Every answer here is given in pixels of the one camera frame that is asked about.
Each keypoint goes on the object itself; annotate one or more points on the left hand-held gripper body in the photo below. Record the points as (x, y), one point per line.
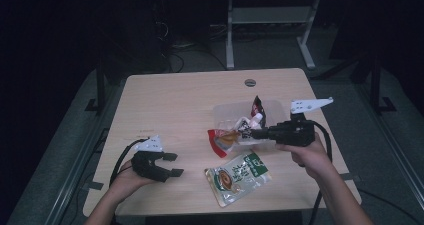
(148, 166)

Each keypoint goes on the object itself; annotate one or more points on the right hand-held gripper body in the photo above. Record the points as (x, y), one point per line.
(295, 133)

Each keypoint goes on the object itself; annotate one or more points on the black and red snack packet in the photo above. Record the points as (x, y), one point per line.
(258, 110)

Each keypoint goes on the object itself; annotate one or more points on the red and white snack packet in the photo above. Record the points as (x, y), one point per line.
(228, 140)

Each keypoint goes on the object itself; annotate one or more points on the clear plastic container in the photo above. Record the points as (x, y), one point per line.
(230, 111)

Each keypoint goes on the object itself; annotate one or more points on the person's left hand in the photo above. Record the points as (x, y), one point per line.
(126, 183)

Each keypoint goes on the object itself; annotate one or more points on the person's right hand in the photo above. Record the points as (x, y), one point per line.
(310, 158)

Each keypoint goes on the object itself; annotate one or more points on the green and white snack packet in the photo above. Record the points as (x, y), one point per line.
(236, 178)

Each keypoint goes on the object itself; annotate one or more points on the grey table grommet hole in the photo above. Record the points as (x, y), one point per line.
(250, 82)

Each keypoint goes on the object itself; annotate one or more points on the grey tape piece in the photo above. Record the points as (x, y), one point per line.
(351, 177)
(93, 185)

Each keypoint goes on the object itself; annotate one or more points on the black metal stand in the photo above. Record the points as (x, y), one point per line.
(376, 85)
(101, 88)

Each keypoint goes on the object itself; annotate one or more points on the aluminium frame rail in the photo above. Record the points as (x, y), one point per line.
(393, 141)
(85, 158)

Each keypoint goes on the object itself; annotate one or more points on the white desk frame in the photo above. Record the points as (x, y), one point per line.
(270, 15)

